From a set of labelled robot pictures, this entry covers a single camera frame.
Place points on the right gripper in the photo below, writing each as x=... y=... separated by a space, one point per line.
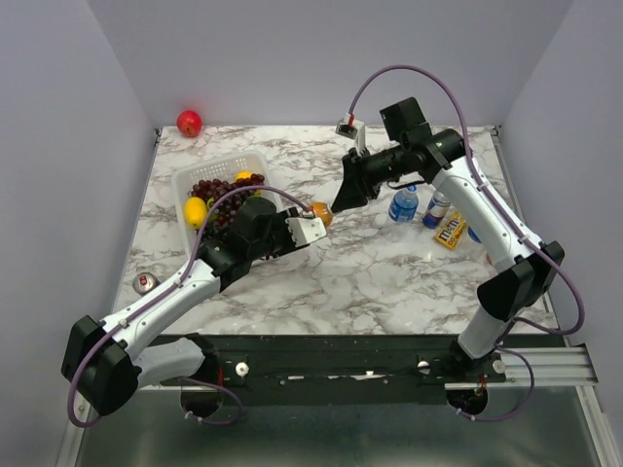
x=356 y=184

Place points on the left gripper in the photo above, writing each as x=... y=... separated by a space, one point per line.
x=294 y=225

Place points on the tall orange juice bottle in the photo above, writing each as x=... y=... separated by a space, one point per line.
x=322 y=211

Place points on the blue label water bottle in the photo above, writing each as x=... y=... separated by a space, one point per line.
x=473 y=235

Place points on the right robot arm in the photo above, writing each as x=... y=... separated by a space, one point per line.
x=524 y=264

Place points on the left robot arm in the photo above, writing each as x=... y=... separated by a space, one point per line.
x=107 y=361

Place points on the dark red grape bunch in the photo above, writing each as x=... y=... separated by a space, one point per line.
x=212 y=190

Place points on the yellow orange fruit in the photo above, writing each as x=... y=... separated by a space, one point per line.
x=244 y=175

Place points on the white plastic basket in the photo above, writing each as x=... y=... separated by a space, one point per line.
x=223 y=167

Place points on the Red Bull can right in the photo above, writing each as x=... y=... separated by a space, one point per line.
x=436 y=210

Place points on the red bull can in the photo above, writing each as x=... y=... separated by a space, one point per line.
x=436 y=210
x=144 y=282

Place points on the yellow M&M's candy pack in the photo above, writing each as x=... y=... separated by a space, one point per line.
x=450 y=234

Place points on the yellow lemon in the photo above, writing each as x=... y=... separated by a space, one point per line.
x=195 y=212

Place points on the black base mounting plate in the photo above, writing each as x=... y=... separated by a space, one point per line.
x=327 y=370

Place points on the red apple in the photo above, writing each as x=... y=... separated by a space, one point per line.
x=189 y=123

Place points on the Red Bull can left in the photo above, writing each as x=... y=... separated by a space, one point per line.
x=144 y=282

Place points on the aluminium frame rail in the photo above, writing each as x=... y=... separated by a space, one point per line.
x=551 y=367

